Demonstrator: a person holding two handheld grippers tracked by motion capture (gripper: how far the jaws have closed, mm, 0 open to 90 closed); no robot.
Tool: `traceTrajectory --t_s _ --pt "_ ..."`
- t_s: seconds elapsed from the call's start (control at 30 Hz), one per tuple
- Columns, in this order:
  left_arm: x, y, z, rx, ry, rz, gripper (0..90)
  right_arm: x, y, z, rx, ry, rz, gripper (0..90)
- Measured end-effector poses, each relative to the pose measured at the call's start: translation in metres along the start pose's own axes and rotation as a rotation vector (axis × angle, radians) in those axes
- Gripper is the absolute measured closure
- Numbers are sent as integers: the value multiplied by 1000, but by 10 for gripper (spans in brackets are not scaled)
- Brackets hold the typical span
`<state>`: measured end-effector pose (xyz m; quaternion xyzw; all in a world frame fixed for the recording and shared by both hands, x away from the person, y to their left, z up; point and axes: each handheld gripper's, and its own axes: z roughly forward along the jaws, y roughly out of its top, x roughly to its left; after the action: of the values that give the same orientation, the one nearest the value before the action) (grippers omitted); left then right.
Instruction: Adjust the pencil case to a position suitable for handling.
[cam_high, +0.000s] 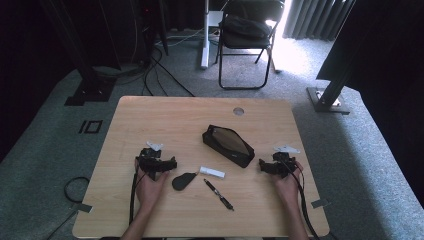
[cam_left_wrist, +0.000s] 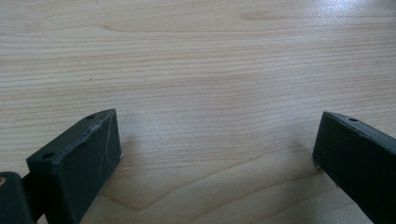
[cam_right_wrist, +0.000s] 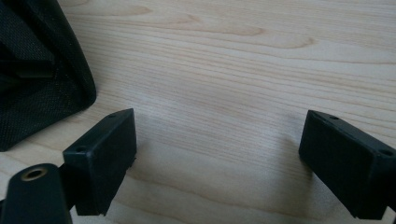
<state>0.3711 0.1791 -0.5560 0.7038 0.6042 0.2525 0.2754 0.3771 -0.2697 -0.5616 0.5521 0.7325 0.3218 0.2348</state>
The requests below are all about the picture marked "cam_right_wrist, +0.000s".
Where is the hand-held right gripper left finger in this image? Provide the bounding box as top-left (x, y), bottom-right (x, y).
top-left (62, 107), bottom-right (138, 217)

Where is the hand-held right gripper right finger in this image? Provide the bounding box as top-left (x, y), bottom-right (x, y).
top-left (298, 109), bottom-right (396, 220)

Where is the black sunglasses case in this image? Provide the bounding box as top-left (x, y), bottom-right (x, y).
top-left (0, 0), bottom-right (97, 152)

